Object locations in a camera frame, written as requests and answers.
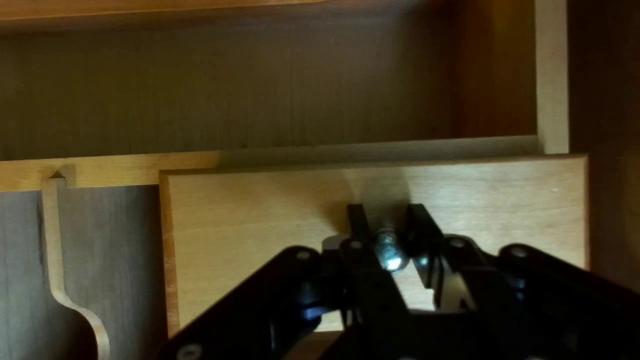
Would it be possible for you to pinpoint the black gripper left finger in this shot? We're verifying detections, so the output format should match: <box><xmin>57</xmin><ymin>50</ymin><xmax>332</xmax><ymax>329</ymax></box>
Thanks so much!
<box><xmin>158</xmin><ymin>201</ymin><xmax>411</xmax><ymax>360</ymax></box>

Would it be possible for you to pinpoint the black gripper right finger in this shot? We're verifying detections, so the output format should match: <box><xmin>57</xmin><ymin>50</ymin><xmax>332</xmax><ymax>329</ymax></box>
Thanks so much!
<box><xmin>406</xmin><ymin>201</ymin><xmax>640</xmax><ymax>360</ymax></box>

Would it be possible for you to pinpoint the small wooden drawer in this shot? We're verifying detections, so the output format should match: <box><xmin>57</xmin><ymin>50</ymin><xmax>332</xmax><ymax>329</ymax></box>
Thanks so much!
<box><xmin>158</xmin><ymin>153</ymin><xmax>592</xmax><ymax>338</ymax></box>

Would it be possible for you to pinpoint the wooden roll-top desk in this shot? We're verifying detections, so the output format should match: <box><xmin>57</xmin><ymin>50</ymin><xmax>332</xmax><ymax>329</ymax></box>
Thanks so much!
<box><xmin>0</xmin><ymin>0</ymin><xmax>640</xmax><ymax>360</ymax></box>

